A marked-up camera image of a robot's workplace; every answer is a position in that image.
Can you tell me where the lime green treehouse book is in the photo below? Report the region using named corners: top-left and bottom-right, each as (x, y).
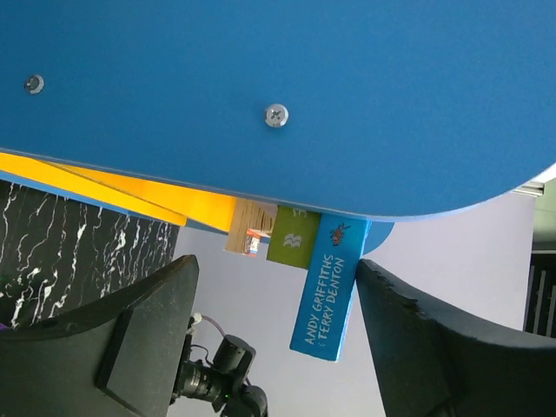
top-left (267, 206), bottom-right (321, 269)

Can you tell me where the blue pink yellow bookshelf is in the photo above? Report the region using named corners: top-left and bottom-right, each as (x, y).
top-left (0, 0), bottom-right (556, 254)

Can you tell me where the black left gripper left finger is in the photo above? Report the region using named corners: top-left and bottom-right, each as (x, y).
top-left (1, 255), bottom-right (199, 416)

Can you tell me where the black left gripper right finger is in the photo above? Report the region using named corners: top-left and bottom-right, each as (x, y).
top-left (356, 260), bottom-right (555, 416)

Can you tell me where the yellow 130-storey treehouse book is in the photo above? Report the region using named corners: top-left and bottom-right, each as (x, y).
top-left (224, 198), bottom-right (278, 257)

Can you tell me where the light blue 26-storey book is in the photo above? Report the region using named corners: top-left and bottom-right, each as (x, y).
top-left (289, 214), bottom-right (370, 361)

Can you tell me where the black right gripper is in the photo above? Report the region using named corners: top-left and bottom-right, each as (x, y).
top-left (171, 316), bottom-right (216, 404)

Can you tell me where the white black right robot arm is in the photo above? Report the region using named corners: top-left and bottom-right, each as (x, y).
top-left (170, 313), bottom-right (268, 417)

